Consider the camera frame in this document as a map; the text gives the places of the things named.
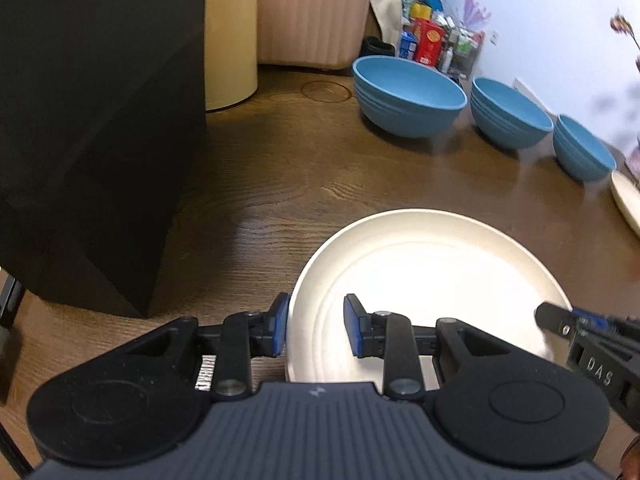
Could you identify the textured ceramic vase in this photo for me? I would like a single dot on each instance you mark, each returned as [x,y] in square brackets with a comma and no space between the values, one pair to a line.
[635,157]

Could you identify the person's right hand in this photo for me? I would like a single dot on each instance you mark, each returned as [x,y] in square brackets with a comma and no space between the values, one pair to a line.
[631,460]

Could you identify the beige cloth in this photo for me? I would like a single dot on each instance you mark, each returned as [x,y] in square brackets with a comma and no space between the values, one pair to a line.
[385,5]

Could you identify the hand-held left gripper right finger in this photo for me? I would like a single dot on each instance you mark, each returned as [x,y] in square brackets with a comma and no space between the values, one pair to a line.
[351,325]

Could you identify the yellow roll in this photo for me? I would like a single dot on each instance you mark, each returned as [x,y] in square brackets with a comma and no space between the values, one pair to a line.
[420,12]

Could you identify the brown rubber band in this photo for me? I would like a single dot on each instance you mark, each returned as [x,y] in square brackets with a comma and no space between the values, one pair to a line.
[302,91]

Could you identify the black cylinder cup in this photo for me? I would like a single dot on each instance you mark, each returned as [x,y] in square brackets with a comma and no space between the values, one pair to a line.
[377,46]

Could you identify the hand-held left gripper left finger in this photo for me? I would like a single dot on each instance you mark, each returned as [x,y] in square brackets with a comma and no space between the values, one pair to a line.
[280,325]

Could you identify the cream plate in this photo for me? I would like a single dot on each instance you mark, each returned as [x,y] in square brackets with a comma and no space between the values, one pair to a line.
[627,202]
[425,270]

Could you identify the dried rose bouquet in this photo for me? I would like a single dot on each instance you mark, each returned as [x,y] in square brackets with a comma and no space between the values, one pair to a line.
[620,22]

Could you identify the pink suitcase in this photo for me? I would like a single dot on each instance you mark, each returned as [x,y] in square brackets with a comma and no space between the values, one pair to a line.
[305,25]

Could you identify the blue carton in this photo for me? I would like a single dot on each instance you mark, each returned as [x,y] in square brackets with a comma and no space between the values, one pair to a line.
[407,45]

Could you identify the blue bowl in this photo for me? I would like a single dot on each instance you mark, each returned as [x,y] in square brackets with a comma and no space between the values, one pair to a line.
[505,127]
[410,110]
[580,157]

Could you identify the red gift box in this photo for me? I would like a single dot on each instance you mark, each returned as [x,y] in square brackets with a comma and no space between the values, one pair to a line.
[429,42]

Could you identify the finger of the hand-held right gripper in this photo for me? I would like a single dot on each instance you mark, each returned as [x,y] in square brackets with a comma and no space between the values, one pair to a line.
[555,320]

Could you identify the purple wall decoration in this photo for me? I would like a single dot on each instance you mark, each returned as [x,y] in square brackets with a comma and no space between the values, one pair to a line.
[475,5]

